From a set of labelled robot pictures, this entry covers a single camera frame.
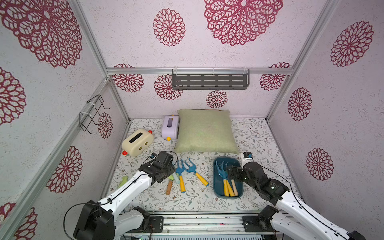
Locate light blue fork white handle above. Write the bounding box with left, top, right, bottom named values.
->
left=172, top=173, right=180, bottom=185

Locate blue rake yellow handle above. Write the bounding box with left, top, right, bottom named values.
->
left=216, top=162, right=230, bottom=197
left=183, top=158, right=209, bottom=187
left=176, top=159, right=186, bottom=193

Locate green rake wooden handle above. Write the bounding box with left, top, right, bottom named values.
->
left=229, top=179, right=239, bottom=197

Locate blue fork yellow handle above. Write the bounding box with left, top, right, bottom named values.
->
left=221, top=162, right=235, bottom=197

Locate teal plastic storage box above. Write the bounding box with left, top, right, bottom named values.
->
left=213, top=157, right=244, bottom=200

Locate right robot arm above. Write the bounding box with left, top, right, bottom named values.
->
left=227, top=162, right=365, bottom=240

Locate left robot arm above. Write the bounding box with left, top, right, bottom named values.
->
left=73, top=151, right=176, bottom=240

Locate purple toy toaster box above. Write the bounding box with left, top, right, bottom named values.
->
left=162, top=115, right=179, bottom=141

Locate green square pillow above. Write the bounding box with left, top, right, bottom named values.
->
left=175, top=109, right=240, bottom=154

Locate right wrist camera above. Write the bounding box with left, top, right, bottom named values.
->
left=242, top=152, right=254, bottom=166

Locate lime shovel wooden handle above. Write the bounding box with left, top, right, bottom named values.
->
left=166, top=176, right=174, bottom=195

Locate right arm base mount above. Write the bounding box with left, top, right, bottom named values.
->
left=242, top=215, right=273, bottom=233

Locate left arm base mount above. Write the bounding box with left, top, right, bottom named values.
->
left=138, top=216, right=164, bottom=233

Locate grey wall shelf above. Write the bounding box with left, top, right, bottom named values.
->
left=171, top=69, right=250, bottom=90

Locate black wire wall rack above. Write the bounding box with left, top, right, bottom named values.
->
left=79, top=94, right=110, bottom=135

